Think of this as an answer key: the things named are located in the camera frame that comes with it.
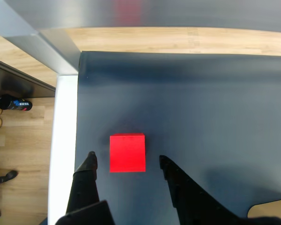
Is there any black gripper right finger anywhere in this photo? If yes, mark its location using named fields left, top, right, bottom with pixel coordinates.
left=159, top=155, right=249, bottom=225

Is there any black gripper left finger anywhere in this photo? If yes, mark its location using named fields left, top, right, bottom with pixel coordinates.
left=66, top=151, right=101, bottom=215

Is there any red cube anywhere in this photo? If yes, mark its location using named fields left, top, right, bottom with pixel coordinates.
left=109, top=133, right=147, bottom=173

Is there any black chair base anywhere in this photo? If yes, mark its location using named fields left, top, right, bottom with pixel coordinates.
left=0, top=142, right=19, bottom=222

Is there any dark grey mat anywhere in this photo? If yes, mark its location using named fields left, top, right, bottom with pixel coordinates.
left=74, top=50, right=281, bottom=225

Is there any black spray can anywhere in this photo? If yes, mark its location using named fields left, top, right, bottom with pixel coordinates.
left=0, top=94, right=33, bottom=112

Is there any black cabinet panel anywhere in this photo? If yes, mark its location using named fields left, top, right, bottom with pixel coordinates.
left=0, top=56, right=56, bottom=99

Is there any aluminium frame rail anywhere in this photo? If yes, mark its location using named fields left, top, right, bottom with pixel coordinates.
left=0, top=0, right=281, bottom=225

